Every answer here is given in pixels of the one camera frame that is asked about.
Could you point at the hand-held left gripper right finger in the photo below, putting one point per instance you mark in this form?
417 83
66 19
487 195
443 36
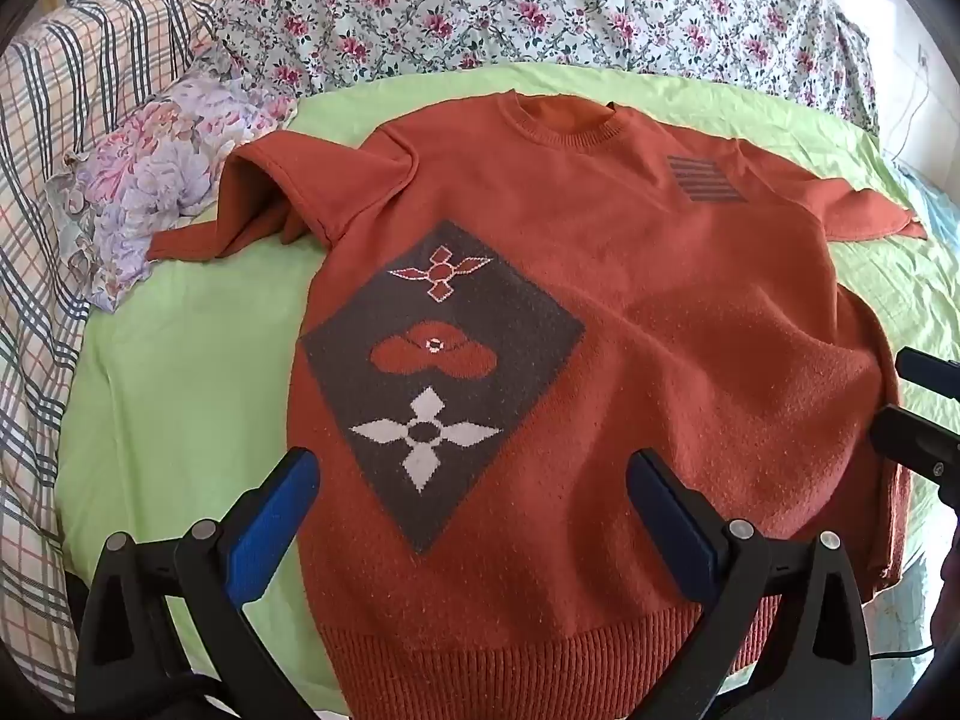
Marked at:
667 525

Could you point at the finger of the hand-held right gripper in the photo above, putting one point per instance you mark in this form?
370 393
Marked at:
919 442
930 369

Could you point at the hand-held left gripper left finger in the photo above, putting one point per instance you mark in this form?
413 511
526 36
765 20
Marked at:
274 517

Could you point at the orange knit sweater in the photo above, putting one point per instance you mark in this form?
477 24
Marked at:
637 277

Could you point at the light blue cloth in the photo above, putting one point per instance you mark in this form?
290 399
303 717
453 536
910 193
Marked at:
937 202

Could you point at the green bed sheet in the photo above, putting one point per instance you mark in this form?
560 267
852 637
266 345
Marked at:
187 360

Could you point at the plaid blanket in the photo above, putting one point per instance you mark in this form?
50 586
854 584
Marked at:
45 240

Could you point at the purple floral pillow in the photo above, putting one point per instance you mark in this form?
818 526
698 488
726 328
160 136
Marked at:
150 165

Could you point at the small-flower print quilt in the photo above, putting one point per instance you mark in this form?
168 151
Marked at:
525 7

